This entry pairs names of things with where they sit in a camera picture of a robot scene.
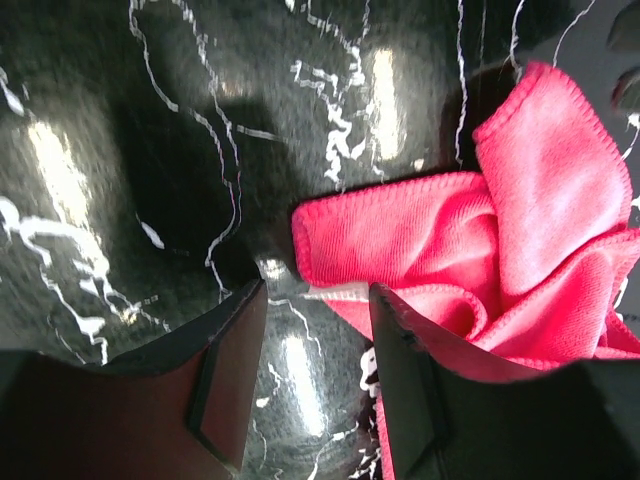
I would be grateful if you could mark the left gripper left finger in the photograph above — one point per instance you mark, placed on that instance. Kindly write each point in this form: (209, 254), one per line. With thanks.
(176, 408)

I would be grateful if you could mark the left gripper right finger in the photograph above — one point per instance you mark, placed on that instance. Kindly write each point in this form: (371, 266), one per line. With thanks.
(455, 411)

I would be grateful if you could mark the pink towel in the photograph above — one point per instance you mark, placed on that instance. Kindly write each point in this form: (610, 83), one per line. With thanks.
(522, 258)

